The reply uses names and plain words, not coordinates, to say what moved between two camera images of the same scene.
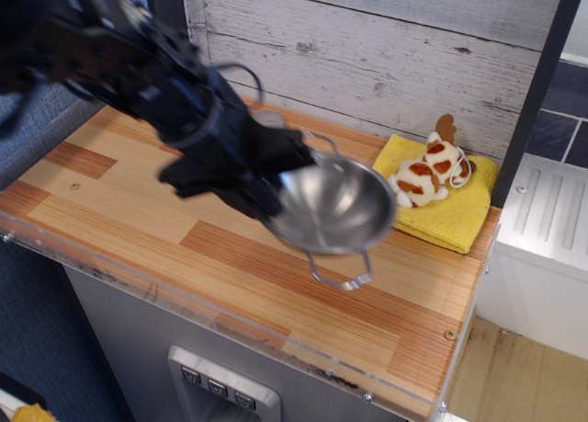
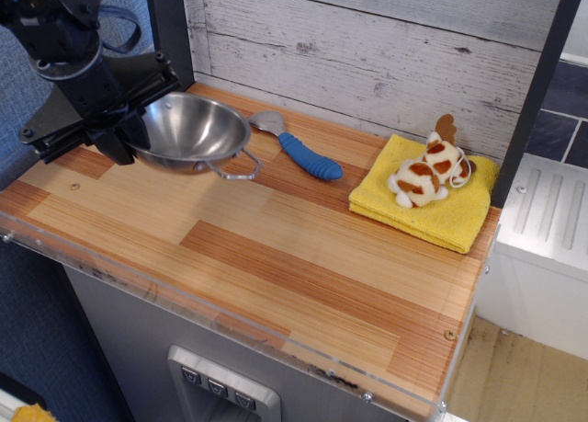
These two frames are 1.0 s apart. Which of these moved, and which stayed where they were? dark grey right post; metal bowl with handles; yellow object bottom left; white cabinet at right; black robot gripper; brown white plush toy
Moved: black robot gripper; metal bowl with handles
Stayed: white cabinet at right; yellow object bottom left; dark grey right post; brown white plush toy
